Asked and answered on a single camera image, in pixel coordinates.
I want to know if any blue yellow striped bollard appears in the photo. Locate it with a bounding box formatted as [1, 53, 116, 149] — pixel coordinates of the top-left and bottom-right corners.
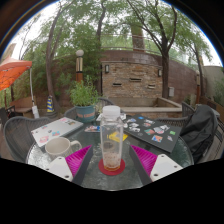
[46, 95, 55, 114]

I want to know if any clear plastic drink bottle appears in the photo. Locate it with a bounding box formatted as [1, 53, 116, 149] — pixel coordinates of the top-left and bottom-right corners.
[99, 105, 125, 173]

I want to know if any green plant in teal pot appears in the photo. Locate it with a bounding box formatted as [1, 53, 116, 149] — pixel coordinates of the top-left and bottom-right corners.
[68, 75, 101, 123]

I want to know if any blue printed card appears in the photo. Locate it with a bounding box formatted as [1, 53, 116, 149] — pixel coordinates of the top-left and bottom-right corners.
[84, 124, 102, 133]

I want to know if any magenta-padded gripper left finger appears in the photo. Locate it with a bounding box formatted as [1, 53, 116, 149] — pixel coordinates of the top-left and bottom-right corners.
[45, 144, 94, 186]

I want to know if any silver laptop with stickers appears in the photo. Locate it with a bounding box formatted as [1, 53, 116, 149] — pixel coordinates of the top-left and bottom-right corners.
[30, 116, 84, 148]

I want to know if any flat round red coaster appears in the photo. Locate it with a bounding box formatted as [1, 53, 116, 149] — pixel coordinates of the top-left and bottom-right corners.
[98, 158, 126, 177]

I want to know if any black backpack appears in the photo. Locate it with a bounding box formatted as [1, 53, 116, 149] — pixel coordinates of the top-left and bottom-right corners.
[179, 104, 219, 164]

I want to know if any orange canopy with white pole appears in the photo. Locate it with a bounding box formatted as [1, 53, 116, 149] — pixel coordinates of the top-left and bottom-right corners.
[0, 56, 40, 119]

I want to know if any white ribbed mug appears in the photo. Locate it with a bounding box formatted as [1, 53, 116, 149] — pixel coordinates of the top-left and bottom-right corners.
[44, 136, 83, 160]

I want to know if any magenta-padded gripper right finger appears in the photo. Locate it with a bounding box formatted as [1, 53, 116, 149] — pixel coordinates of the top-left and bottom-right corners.
[128, 144, 184, 186]

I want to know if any yellow card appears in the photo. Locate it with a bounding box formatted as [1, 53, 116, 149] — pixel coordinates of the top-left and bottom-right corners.
[106, 131, 129, 143]

